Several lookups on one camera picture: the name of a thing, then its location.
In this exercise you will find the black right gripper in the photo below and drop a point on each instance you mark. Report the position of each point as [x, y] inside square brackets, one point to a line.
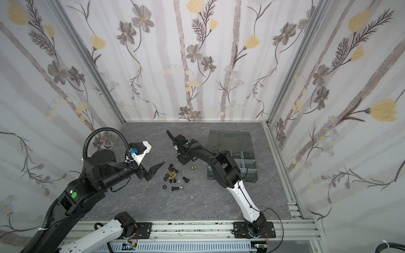
[180, 147]

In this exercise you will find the black cable corner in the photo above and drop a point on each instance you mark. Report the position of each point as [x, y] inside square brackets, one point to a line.
[389, 245]

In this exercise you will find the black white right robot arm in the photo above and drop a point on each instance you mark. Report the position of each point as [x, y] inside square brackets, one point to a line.
[227, 173]

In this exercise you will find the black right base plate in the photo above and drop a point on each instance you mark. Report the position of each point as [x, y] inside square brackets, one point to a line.
[244, 230]

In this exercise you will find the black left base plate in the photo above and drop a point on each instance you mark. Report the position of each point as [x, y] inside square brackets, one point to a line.
[143, 231]

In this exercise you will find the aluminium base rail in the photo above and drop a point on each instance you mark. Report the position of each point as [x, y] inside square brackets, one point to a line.
[292, 236]

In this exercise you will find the brass wing nuts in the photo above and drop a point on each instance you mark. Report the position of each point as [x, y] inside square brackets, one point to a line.
[172, 175]

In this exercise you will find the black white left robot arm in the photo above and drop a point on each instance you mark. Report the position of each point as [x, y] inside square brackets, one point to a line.
[99, 174]

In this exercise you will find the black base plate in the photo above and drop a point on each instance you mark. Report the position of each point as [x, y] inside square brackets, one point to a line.
[244, 230]
[143, 231]

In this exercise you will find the green plastic organizer box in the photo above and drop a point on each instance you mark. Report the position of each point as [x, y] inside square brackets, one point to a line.
[239, 146]

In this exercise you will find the white slotted cable duct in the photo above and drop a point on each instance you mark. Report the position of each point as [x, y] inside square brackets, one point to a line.
[184, 247]

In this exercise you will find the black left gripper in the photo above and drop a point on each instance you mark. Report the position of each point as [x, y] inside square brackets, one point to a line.
[142, 173]

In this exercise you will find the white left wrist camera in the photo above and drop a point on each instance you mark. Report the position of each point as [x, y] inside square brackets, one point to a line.
[137, 151]

